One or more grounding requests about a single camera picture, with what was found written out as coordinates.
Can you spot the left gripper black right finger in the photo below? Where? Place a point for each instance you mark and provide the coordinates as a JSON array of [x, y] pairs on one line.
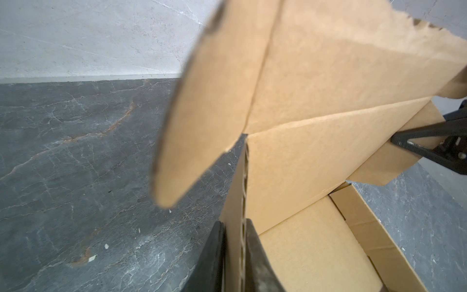
[[259, 277]]

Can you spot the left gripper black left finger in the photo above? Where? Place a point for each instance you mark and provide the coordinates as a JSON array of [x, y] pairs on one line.
[[208, 273]]

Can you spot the brown cardboard box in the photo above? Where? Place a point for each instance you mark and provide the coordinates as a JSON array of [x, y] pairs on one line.
[[318, 88]]

